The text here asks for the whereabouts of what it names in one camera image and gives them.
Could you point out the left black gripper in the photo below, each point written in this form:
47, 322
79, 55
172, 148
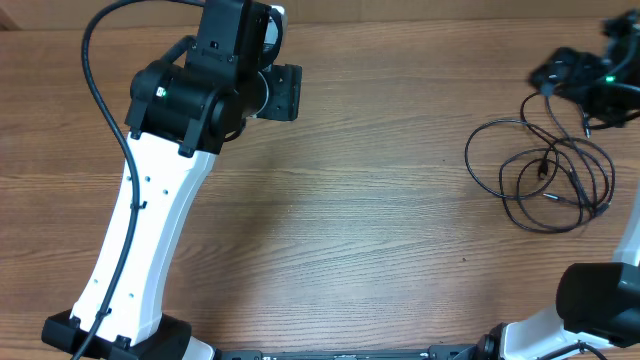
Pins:
286, 82

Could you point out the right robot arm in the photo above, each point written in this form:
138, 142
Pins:
563, 184

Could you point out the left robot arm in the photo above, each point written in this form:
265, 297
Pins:
198, 96

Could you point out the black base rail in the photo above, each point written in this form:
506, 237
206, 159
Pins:
433, 352

